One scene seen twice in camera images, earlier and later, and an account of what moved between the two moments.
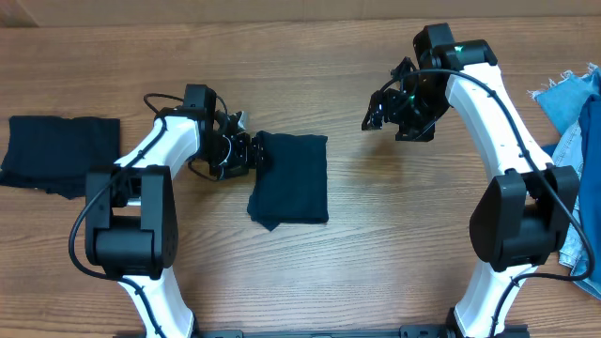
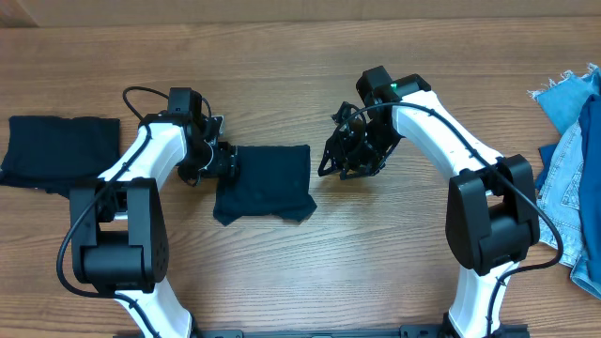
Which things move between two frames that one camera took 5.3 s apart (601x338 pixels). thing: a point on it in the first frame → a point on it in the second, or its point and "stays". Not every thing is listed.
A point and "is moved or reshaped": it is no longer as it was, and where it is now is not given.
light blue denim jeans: x=560 y=102 stays
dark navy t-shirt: x=290 y=183 is moved or reshaped
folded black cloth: x=54 y=154 stays
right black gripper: x=389 y=109 → x=353 y=150
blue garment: x=589 y=175 stays
